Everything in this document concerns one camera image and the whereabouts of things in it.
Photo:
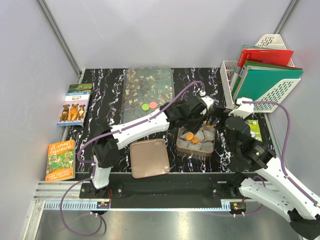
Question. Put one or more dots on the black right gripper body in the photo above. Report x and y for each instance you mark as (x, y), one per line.
(228, 140)

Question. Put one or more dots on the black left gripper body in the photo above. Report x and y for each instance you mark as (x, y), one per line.
(189, 120)

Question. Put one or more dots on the orange round striped cookie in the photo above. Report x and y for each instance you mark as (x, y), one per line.
(189, 136)

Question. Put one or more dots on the orange fish-shaped cookie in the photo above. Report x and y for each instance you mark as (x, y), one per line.
(195, 140)

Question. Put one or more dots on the rose gold tin box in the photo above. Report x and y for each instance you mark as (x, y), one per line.
(201, 143)

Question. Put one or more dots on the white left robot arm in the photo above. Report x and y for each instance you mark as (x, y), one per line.
(106, 147)

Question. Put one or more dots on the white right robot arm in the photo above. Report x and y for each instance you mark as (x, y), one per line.
(293, 201)

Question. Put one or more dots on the green comic booklet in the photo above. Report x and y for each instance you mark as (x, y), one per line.
(254, 129)

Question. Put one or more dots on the pink round cookie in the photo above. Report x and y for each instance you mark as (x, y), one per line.
(153, 105)

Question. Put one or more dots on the green round cookie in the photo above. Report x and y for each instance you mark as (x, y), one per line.
(145, 107)

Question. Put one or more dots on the floral blue serving tray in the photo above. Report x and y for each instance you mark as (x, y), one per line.
(145, 85)

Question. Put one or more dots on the white file organizer rack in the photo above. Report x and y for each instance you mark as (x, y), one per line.
(267, 103)

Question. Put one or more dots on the rose gold tin lid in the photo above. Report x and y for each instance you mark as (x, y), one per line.
(149, 158)

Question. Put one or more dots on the red folder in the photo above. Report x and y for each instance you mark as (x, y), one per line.
(277, 56)

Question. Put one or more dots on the dog picture book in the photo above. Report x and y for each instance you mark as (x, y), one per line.
(75, 105)

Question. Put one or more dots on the orange treehouse book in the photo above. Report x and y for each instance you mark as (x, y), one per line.
(61, 161)

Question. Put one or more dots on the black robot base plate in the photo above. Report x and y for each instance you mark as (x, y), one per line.
(172, 191)

